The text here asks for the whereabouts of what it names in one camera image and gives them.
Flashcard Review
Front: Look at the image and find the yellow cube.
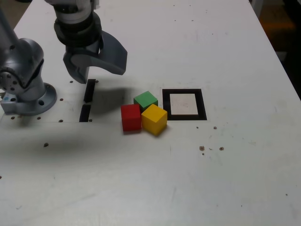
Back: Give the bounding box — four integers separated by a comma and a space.
141, 104, 168, 137

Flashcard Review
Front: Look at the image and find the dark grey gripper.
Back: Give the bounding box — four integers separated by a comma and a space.
63, 31, 129, 85

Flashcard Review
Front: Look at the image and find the red cube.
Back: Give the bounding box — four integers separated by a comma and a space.
120, 104, 143, 132

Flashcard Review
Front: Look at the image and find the green cube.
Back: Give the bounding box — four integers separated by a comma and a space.
133, 90, 158, 112

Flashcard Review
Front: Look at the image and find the black tape strip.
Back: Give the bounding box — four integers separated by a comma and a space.
79, 79, 96, 122

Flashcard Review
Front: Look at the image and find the black tape square outline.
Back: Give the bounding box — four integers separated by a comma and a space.
162, 88, 207, 121

